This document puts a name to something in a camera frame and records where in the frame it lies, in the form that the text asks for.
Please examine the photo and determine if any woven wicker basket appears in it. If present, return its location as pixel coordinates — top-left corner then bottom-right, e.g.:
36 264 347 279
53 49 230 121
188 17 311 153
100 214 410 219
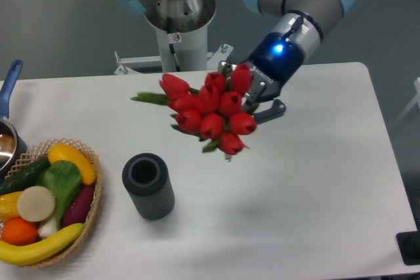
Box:
6 138 103 268

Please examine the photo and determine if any green cucumber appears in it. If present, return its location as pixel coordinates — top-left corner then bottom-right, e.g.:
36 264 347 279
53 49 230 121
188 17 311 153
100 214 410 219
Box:
1 157 51 195

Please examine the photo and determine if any black device at edge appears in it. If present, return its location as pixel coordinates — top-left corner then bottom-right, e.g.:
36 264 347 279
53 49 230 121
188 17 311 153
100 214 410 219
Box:
396 231 419 266

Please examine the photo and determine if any purple sweet potato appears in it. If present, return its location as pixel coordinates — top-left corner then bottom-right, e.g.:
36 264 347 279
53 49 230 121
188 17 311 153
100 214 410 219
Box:
62 186 95 227

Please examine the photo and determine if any red tulip bouquet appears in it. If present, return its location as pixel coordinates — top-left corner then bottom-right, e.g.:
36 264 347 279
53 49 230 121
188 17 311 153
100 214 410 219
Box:
131 64 257 157

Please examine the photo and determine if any beige round disc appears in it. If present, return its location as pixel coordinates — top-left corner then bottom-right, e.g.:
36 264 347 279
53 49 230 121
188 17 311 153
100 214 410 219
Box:
17 186 55 222

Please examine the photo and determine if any white frame at right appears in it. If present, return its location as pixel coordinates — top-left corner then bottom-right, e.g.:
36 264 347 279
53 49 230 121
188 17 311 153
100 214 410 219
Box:
394 78 419 126

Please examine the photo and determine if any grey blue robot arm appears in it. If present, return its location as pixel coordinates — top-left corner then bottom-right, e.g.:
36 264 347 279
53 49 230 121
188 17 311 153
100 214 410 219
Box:
118 0 355 123

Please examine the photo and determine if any blue handled saucepan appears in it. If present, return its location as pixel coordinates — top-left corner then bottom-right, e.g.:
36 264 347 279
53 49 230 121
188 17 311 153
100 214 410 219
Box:
1 60 27 182

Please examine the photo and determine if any green bok choy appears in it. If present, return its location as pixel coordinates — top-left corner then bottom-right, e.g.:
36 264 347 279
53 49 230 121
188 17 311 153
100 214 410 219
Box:
36 161 81 239

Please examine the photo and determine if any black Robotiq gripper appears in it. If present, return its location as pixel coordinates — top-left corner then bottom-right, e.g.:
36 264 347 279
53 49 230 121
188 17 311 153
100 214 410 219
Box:
217 32 304 125

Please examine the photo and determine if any dark grey ribbed vase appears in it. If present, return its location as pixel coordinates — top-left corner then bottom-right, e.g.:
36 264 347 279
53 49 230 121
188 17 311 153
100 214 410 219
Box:
122 153 175 221

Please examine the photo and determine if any yellow banana lower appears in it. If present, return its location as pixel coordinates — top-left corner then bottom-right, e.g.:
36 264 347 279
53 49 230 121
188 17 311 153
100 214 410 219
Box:
1 223 84 266

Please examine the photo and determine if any yellow pepper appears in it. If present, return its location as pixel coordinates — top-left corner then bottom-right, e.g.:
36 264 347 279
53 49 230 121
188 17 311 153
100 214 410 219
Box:
0 191 22 222

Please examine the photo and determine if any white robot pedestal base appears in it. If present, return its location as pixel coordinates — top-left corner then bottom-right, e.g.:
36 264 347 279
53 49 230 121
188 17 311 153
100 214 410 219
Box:
114 0 234 75

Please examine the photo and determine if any orange fruit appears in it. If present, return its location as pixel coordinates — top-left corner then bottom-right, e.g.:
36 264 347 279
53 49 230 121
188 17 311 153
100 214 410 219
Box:
1 218 38 246

